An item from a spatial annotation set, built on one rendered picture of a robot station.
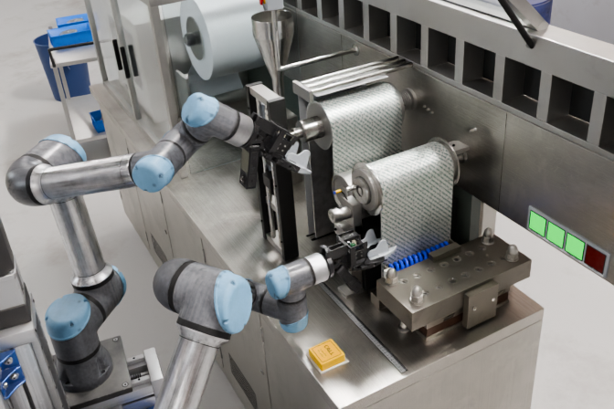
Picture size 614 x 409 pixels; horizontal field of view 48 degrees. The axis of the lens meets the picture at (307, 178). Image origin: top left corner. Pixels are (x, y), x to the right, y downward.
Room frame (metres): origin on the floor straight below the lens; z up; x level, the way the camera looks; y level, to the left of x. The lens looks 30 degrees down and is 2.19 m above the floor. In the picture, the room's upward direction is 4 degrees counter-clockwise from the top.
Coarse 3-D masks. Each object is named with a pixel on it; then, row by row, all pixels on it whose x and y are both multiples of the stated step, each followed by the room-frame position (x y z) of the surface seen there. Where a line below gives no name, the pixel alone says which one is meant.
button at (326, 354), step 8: (320, 344) 1.33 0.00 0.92; (328, 344) 1.33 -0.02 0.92; (312, 352) 1.30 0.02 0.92; (320, 352) 1.30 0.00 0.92; (328, 352) 1.30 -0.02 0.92; (336, 352) 1.29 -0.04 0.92; (320, 360) 1.27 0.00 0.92; (328, 360) 1.27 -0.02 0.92; (336, 360) 1.28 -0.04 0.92; (344, 360) 1.29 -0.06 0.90; (320, 368) 1.26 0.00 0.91; (328, 368) 1.26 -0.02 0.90
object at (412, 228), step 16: (448, 192) 1.60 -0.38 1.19; (400, 208) 1.52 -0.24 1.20; (416, 208) 1.55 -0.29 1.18; (432, 208) 1.57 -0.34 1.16; (448, 208) 1.60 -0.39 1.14; (384, 224) 1.50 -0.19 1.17; (400, 224) 1.52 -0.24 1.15; (416, 224) 1.55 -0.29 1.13; (432, 224) 1.57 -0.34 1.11; (448, 224) 1.60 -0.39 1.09; (400, 240) 1.52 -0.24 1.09; (416, 240) 1.55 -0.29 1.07; (432, 240) 1.57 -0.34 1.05; (448, 240) 1.60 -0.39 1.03; (400, 256) 1.52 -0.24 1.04
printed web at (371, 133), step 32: (352, 96) 1.81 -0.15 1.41; (384, 96) 1.82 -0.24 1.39; (352, 128) 1.74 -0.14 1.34; (384, 128) 1.79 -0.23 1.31; (320, 160) 1.85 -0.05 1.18; (352, 160) 1.74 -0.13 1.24; (384, 160) 1.59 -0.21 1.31; (416, 160) 1.59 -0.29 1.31; (448, 160) 1.61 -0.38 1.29; (320, 192) 1.85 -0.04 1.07; (384, 192) 1.50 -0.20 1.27; (416, 192) 1.55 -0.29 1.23; (320, 224) 1.85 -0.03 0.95
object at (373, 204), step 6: (450, 156) 1.62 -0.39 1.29; (360, 168) 1.57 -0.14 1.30; (354, 174) 1.59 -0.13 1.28; (360, 174) 1.56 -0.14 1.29; (366, 174) 1.53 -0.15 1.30; (366, 180) 1.53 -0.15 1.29; (372, 180) 1.52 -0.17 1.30; (372, 186) 1.51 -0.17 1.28; (372, 192) 1.51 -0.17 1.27; (372, 198) 1.51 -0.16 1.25; (366, 204) 1.53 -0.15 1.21; (372, 204) 1.51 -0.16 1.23
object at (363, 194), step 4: (360, 176) 1.56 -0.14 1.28; (356, 180) 1.55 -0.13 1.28; (360, 180) 1.54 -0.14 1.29; (364, 180) 1.54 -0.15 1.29; (356, 184) 1.56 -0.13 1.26; (360, 184) 1.54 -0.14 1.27; (364, 184) 1.52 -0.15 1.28; (356, 188) 1.56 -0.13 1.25; (360, 188) 1.54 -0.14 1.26; (364, 188) 1.52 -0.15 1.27; (368, 188) 1.52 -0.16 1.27; (356, 192) 1.56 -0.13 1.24; (360, 192) 1.54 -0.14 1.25; (364, 192) 1.52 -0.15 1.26; (368, 192) 1.51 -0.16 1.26; (356, 196) 1.56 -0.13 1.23; (360, 196) 1.54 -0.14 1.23; (364, 196) 1.52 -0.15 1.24; (368, 196) 1.51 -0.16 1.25; (360, 200) 1.54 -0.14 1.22; (364, 200) 1.52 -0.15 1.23; (368, 200) 1.51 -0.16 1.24
